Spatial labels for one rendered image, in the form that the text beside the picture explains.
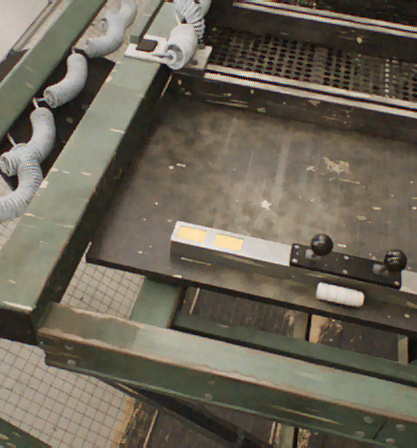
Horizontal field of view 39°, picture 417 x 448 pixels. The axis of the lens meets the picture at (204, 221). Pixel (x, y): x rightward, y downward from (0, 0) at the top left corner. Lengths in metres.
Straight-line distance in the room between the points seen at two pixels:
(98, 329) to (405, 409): 0.48
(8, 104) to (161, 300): 0.94
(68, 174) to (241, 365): 0.48
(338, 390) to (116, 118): 0.69
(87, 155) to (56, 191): 0.11
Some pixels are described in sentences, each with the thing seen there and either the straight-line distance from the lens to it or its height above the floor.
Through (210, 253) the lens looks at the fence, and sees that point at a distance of 1.08.
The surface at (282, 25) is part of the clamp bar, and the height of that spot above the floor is 1.64.
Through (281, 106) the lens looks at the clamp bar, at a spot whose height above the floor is 1.59.
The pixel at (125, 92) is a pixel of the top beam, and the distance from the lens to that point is 1.32.
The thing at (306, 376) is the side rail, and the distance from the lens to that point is 0.94.
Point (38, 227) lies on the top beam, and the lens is 1.03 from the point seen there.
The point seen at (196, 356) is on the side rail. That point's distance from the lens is 0.93.
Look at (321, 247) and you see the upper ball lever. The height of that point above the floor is 1.55.
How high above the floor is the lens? 1.99
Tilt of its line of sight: 17 degrees down
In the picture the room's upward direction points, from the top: 57 degrees counter-clockwise
